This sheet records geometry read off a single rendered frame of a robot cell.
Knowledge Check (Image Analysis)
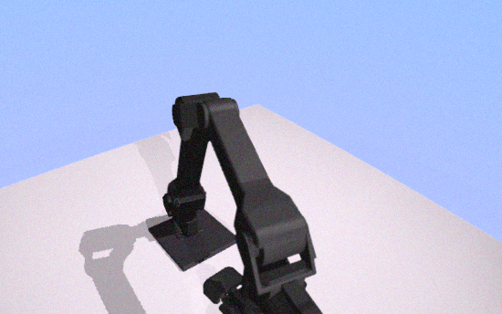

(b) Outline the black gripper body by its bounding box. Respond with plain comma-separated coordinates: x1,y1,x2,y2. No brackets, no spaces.
203,267,264,314

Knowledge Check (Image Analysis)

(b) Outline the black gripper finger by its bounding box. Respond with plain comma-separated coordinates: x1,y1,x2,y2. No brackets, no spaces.
219,304,232,314

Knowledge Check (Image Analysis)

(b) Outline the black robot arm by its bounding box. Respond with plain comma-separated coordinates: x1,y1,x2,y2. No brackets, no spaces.
162,91,323,314

